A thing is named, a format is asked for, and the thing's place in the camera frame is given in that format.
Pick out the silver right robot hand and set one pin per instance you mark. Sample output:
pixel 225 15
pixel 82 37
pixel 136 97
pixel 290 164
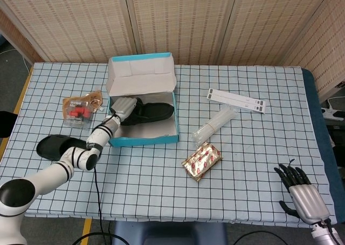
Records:
pixel 307 199

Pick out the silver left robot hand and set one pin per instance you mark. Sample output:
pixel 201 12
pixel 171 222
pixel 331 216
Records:
pixel 124 107

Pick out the black shoe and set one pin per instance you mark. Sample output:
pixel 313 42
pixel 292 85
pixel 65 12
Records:
pixel 156 111
pixel 54 145

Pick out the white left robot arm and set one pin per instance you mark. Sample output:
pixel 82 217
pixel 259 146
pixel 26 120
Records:
pixel 51 175

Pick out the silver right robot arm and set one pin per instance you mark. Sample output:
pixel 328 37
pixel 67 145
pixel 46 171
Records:
pixel 323 235

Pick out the blue cardboard shoe box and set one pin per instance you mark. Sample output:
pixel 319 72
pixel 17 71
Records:
pixel 140 77

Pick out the brown plastic packet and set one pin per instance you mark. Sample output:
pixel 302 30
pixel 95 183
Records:
pixel 95 98

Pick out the blue checked tablecloth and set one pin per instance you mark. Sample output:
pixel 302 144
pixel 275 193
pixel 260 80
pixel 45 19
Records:
pixel 161 180

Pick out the clear plastic wrapped tube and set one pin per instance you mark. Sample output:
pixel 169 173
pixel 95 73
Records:
pixel 213 125

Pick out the gold foil packet red print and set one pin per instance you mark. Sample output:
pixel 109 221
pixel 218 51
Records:
pixel 202 162

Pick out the bamboo folding screen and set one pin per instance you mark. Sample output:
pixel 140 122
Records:
pixel 188 21

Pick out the white flat strip pack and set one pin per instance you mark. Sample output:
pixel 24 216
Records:
pixel 237 100

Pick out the blue chair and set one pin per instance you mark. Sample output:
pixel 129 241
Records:
pixel 169 232

